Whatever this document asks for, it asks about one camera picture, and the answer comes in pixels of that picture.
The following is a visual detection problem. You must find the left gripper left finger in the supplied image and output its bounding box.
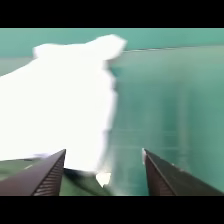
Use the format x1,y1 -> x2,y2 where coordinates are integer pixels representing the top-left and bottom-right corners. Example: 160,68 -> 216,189
0,148 -> 67,197

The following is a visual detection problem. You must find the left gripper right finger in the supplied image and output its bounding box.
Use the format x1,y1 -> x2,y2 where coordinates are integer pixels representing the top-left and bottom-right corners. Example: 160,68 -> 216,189
142,148 -> 224,197

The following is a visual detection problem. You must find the white garment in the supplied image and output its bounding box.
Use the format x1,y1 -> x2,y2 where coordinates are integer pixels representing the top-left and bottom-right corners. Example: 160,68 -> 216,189
0,33 -> 128,188

